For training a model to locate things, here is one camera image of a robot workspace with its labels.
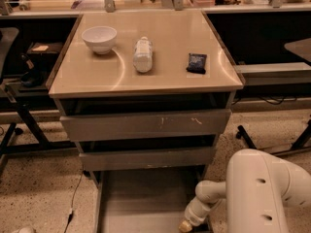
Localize black left table frame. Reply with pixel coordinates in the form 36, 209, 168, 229
0, 81, 79, 177

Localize grey drawer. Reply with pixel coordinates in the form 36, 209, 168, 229
80, 147, 216, 171
60, 109, 231, 142
93, 167, 199, 233

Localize black wheeled stand base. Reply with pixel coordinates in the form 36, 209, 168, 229
235, 119, 311, 157

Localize grey drawer cabinet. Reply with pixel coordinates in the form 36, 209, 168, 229
49, 10, 243, 183

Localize black floor cable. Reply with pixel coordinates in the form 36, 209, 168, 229
62, 169, 85, 233

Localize grey top drawer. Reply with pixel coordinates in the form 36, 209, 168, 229
60, 109, 231, 142

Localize grey middle drawer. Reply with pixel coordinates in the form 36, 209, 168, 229
80, 147, 216, 171

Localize clear plastic water bottle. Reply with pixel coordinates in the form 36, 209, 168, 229
133, 37, 153, 73

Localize dark shelf with notepad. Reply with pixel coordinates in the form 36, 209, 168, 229
27, 42, 63, 54

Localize dark blue snack packet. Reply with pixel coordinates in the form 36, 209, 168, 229
186, 53, 207, 74

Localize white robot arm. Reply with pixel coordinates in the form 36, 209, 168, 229
179, 149, 311, 233

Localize grey bottom drawer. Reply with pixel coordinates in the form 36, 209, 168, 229
93, 167, 199, 233

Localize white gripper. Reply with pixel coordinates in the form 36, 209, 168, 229
179, 197, 218, 233

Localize white ceramic bowl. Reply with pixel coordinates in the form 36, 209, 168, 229
82, 26, 117, 54

